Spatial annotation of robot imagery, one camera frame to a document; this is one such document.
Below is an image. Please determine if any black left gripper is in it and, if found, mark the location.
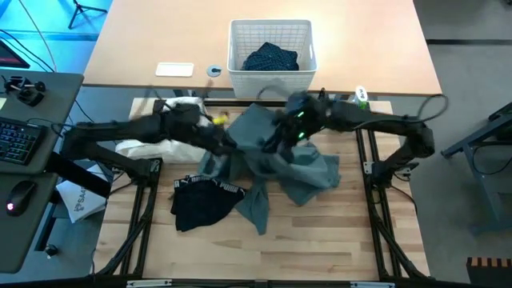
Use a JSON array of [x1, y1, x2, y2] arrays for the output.
[[159, 102, 238, 158]]

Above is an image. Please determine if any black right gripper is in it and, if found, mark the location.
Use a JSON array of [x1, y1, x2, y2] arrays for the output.
[[262, 99, 334, 163]]

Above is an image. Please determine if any grey-green garment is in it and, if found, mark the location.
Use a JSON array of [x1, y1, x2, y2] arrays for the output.
[[198, 102, 342, 236]]

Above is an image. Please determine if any black Puma garment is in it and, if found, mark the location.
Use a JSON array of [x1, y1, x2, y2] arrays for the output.
[[170, 174, 247, 233]]

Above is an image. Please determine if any navy dotted garment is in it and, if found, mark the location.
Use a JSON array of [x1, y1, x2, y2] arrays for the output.
[[241, 42, 300, 72]]

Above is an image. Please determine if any white plastic laundry basket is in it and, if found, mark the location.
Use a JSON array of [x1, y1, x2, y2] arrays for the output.
[[226, 18, 319, 100]]

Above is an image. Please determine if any cream white garment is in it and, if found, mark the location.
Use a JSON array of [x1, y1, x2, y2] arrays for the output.
[[114, 96, 209, 164]]

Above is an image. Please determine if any white rectangular cover plate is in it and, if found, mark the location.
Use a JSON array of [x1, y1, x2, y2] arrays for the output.
[[154, 62, 195, 78]]

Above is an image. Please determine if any white spray bottle green trigger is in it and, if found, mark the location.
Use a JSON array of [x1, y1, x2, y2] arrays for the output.
[[354, 85, 370, 111]]

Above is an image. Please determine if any light wooden desk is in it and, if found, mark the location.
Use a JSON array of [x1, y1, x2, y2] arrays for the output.
[[82, 0, 443, 98]]

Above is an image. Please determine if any white printed bag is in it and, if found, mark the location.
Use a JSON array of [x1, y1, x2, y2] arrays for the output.
[[55, 164, 109, 224]]

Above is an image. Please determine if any dark grey desk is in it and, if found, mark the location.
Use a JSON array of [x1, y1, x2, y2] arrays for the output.
[[0, 70, 86, 275]]

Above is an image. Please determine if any black tripod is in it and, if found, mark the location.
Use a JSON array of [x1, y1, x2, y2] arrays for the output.
[[66, 0, 109, 30]]

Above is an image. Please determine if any black desk clamp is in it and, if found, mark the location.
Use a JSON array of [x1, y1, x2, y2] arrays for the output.
[[2, 74, 47, 108]]

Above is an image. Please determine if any grey metal stand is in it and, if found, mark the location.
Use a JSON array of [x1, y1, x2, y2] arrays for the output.
[[439, 102, 512, 237]]

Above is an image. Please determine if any black keyboard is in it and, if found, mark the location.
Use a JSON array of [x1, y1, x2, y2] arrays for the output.
[[0, 116, 49, 166]]

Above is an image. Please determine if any black computer mouse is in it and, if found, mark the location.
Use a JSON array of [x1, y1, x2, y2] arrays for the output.
[[4, 179, 38, 218]]

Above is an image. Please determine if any black monitor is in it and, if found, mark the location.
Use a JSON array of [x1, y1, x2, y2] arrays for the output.
[[0, 38, 31, 70]]

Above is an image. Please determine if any orange black striped box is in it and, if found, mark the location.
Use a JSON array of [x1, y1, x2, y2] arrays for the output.
[[466, 258, 512, 288]]

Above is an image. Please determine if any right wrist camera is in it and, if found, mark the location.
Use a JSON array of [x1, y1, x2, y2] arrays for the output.
[[284, 90, 315, 117]]

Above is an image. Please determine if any black metal rig frame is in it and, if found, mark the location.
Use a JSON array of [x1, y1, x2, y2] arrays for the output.
[[90, 98, 432, 288]]

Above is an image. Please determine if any silver frame bracket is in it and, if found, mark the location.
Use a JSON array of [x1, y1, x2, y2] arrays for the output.
[[126, 278, 173, 288], [350, 281, 397, 288]]

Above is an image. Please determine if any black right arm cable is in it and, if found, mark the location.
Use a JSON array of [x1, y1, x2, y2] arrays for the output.
[[414, 94, 450, 123]]

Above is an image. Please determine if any thin floor cable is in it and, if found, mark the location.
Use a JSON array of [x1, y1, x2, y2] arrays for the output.
[[18, 0, 57, 73], [0, 28, 55, 74]]

